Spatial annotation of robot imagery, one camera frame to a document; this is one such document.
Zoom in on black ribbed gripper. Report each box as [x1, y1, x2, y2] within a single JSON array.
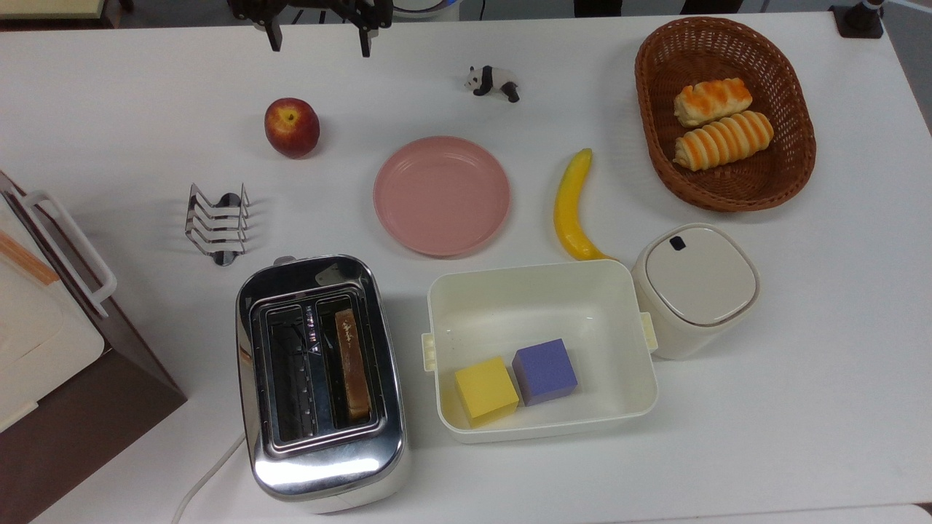
[[227, 0, 395, 58]]

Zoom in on chrome and cream toaster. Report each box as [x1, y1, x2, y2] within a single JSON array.
[[235, 254, 410, 514]]

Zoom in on red apple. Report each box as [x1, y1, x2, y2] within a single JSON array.
[[264, 98, 321, 159]]

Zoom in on panda toy figure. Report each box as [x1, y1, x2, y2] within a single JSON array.
[[465, 65, 521, 103]]

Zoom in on pink plastic plate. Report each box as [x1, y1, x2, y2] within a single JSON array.
[[373, 135, 511, 257]]

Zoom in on metal toast rack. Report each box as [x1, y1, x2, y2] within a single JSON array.
[[184, 183, 251, 266]]

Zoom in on beige wooden desk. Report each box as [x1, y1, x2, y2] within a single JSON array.
[[0, 0, 122, 31]]

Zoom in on yellow banana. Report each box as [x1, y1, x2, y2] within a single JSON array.
[[553, 148, 614, 262]]

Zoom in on toast bread slice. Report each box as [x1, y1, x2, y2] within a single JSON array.
[[334, 308, 372, 423]]

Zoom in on yellow cube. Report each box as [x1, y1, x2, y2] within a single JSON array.
[[454, 356, 521, 429]]

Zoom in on short orange glazed bread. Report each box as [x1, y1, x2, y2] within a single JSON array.
[[674, 77, 754, 128]]

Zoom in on purple cube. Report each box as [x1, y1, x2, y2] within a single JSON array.
[[512, 338, 579, 407]]

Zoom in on cream plastic box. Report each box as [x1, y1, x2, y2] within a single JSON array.
[[421, 259, 660, 445]]

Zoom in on cream and brown oven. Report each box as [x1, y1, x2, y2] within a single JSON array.
[[0, 170, 188, 524]]

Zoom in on long striped bread roll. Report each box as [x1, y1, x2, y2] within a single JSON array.
[[673, 111, 775, 172]]

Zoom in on brown wicker basket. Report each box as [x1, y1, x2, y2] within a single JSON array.
[[634, 17, 817, 213]]

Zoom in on cream lidded bin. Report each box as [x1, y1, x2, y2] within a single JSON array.
[[631, 223, 762, 361]]

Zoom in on white toaster power cable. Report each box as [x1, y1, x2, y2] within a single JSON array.
[[171, 433, 248, 524]]

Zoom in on black mount base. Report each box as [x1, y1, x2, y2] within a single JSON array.
[[829, 0, 886, 39]]

